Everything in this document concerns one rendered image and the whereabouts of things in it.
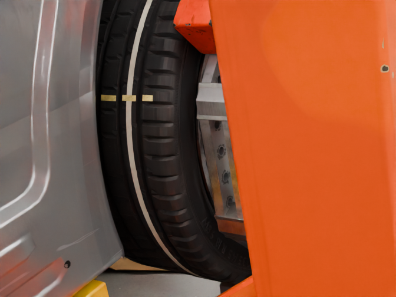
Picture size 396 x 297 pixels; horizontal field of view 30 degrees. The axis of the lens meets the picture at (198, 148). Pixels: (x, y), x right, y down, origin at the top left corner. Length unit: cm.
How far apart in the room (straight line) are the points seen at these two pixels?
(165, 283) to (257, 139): 188
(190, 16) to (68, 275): 41
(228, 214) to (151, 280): 141
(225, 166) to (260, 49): 54
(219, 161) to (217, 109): 9
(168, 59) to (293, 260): 48
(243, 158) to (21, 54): 42
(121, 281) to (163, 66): 157
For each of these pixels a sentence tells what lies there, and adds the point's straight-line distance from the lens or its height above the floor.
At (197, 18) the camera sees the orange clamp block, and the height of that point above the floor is 109.
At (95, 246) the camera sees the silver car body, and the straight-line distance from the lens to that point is 111.
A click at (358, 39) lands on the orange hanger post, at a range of 60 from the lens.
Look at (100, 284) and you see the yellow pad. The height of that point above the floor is 73.
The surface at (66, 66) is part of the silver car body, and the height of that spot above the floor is 106.
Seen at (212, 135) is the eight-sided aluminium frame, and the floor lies 90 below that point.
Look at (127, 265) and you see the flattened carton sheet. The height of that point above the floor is 1.
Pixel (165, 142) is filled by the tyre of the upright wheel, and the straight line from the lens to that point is 111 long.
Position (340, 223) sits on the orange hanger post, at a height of 98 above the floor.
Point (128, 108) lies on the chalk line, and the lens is 114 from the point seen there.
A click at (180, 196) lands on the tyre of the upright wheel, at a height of 82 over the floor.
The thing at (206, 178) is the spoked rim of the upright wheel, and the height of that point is 82.
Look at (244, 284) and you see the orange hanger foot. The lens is 95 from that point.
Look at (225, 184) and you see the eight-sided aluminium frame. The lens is 117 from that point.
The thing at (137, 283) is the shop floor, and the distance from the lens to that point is 257.
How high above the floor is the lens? 129
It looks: 21 degrees down
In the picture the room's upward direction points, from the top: 10 degrees counter-clockwise
